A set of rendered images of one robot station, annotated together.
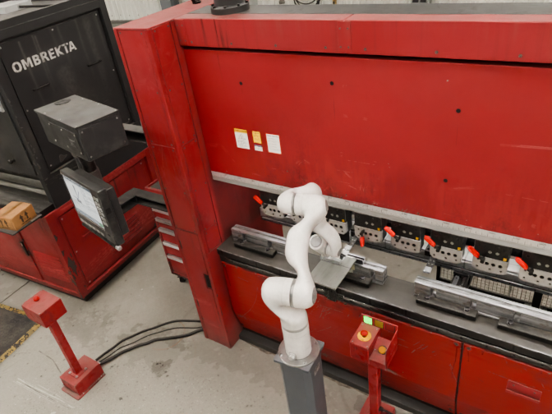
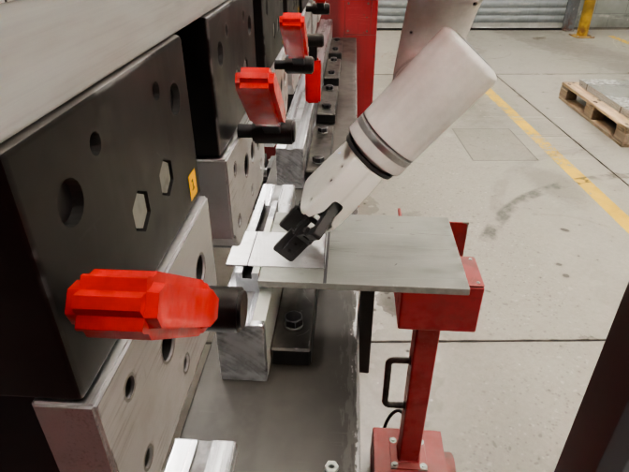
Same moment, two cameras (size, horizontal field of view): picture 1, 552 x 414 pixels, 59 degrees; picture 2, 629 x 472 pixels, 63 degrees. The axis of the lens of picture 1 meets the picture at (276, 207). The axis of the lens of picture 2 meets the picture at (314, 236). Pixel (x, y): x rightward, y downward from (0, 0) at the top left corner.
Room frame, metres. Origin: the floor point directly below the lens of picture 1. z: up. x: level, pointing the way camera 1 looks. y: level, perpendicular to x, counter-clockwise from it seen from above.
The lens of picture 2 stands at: (2.43, 0.22, 1.39)
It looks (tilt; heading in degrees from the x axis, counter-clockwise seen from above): 31 degrees down; 237
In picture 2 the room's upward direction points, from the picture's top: straight up
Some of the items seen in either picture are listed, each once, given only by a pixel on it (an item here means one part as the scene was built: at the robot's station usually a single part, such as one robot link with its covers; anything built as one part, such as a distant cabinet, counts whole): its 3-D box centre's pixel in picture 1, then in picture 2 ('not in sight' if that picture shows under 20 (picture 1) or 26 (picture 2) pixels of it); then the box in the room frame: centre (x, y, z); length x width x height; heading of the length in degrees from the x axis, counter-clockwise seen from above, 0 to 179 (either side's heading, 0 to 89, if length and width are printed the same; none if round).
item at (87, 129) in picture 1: (99, 178); not in sight; (2.51, 0.98, 1.53); 0.51 x 0.25 x 0.85; 41
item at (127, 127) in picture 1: (119, 138); not in sight; (2.73, 0.86, 1.66); 0.40 x 0.24 x 0.07; 53
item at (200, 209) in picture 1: (223, 185); not in sight; (2.89, 0.33, 1.15); 0.85 x 0.25 x 2.30; 143
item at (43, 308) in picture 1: (62, 342); not in sight; (2.38, 1.56, 0.41); 0.25 x 0.20 x 0.83; 143
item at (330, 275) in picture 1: (331, 269); (361, 248); (2.04, -0.25, 1.00); 0.26 x 0.18 x 0.01; 143
